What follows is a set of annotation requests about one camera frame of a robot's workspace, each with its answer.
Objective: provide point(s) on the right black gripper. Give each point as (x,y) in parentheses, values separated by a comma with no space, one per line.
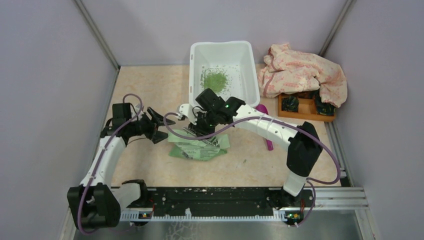
(197,129)

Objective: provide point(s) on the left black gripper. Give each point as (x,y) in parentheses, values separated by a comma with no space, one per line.
(156,136)

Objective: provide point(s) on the green cat litter bag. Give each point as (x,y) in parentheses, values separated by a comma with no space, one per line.
(201,150)

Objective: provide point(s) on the purple plastic scoop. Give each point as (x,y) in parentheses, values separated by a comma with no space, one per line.
(263,109)

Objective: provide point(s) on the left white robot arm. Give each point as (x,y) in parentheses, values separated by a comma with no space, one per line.
(106,159)

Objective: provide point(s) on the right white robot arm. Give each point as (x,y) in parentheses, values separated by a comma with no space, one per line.
(301,142)

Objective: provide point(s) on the green cat litter pile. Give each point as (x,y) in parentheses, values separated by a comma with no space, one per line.
(224,80)

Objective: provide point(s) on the white plastic litter box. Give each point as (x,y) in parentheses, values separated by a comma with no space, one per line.
(208,54)

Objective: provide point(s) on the dark patterned cloth bundle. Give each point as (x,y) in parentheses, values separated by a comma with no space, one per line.
(290,104)

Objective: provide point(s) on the pink patterned cloth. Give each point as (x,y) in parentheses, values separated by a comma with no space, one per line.
(289,71)

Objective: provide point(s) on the wooden tray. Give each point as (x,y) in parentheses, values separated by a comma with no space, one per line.
(307,110)

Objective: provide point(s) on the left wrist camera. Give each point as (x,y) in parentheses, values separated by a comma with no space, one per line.
(136,111)

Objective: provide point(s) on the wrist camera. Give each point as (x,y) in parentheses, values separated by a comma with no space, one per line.
(186,112)
(136,111)

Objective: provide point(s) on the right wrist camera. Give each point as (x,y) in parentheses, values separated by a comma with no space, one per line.
(186,112)

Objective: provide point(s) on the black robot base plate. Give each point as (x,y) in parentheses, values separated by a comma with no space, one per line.
(220,203)

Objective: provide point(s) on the aluminium frame rail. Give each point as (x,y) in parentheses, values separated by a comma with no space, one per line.
(324,198)

